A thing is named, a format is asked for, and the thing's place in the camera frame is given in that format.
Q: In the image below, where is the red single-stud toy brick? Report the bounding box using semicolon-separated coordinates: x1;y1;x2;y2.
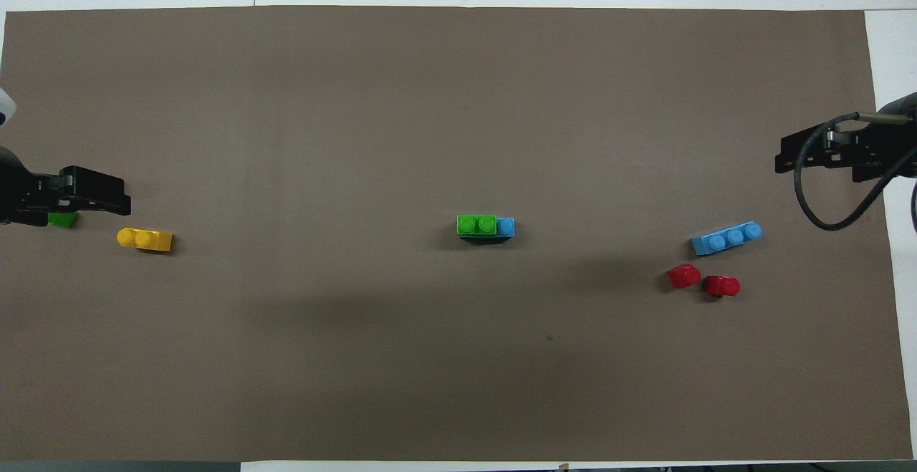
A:
667;263;702;291
705;274;741;299

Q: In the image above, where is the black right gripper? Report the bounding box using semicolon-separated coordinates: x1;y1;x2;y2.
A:
774;92;917;183

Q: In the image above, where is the yellow two-stud toy brick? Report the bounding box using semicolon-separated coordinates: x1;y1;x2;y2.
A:
117;227;175;254

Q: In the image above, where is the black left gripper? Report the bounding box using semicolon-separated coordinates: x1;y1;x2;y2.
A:
0;145;133;228

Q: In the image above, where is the brown table mat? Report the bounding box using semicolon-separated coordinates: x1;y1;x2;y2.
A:
0;5;914;463

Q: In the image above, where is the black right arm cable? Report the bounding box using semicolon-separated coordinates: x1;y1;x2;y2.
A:
792;111;917;233

